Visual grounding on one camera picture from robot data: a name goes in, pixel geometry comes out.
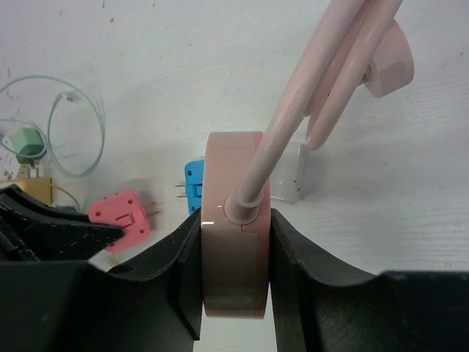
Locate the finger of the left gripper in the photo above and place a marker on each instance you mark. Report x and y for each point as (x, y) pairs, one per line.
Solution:
(34, 232)

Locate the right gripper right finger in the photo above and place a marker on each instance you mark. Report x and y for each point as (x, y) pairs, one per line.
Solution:
(322, 303)

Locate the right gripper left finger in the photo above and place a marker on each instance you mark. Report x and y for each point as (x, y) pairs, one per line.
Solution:
(151, 302)

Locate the light blue plug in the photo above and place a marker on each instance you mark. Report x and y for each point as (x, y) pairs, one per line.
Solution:
(69, 209)

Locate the yellow socket cube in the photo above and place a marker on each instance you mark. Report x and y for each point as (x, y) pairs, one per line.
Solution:
(31, 194)

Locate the green plug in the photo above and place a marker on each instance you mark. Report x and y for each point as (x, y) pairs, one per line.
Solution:
(28, 148)

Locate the pink socket cube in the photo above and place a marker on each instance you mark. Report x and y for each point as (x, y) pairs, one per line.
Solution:
(125, 210)

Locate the white adapter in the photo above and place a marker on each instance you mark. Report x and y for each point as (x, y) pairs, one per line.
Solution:
(291, 180)

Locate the blue socket cube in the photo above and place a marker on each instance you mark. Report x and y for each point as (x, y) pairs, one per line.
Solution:
(194, 175)

